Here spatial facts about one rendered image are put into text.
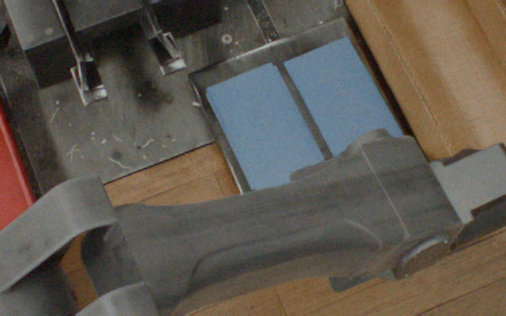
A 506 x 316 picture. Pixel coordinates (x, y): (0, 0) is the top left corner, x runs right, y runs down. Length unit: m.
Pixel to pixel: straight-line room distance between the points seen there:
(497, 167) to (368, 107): 0.32
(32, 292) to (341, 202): 0.19
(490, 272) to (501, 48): 0.23
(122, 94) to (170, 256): 0.54
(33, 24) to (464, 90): 0.43
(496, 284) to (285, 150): 0.23
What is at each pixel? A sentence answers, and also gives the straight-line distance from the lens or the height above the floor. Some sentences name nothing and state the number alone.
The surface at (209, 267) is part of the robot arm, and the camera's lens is 0.57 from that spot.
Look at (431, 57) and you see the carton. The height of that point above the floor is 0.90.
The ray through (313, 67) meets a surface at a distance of 1.06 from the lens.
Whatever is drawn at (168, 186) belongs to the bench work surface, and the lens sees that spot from 1.04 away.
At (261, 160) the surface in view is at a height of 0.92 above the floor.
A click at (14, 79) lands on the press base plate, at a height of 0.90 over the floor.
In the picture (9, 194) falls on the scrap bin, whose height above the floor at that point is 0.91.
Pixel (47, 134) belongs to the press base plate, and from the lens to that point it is 1.08.
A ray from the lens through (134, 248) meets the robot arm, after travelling 0.55.
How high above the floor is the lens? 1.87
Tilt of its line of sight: 67 degrees down
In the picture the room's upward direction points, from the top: 1 degrees counter-clockwise
